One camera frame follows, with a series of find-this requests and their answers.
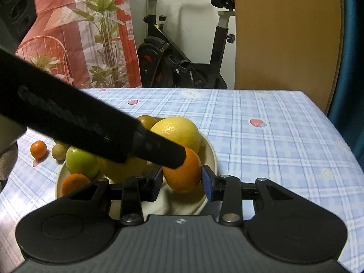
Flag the printed backdrop cloth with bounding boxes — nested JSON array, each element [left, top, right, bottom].
[[16, 0, 141, 88]]

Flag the blue curtain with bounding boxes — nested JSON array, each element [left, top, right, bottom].
[[328, 0, 363, 167]]

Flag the cream ceramic plate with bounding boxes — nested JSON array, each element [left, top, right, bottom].
[[55, 132, 217, 220]]

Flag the kiwi fruit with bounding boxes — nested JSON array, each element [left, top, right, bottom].
[[51, 144, 70, 161]]

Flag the large orange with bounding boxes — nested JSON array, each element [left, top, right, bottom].
[[162, 147, 202, 194]]

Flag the blue plaid tablecloth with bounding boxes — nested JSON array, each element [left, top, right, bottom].
[[0, 87, 364, 273]]

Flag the wooden headboard panel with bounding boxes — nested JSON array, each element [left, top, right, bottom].
[[235, 0, 344, 111]]

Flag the green apple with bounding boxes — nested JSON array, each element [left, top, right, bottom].
[[65, 146, 99, 180]]

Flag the large yellow lemon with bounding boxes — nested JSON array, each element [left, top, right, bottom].
[[151, 116, 202, 154]]

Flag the black exercise bike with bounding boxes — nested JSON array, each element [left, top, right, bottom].
[[137, 0, 236, 89]]

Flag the small mandarin orange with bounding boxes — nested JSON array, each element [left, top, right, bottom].
[[61, 173, 91, 196]]

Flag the gloved hand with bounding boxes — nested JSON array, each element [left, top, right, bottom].
[[0, 142, 18, 191]]

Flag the brown round fruit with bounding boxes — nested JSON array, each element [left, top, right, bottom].
[[137, 115, 157, 130]]

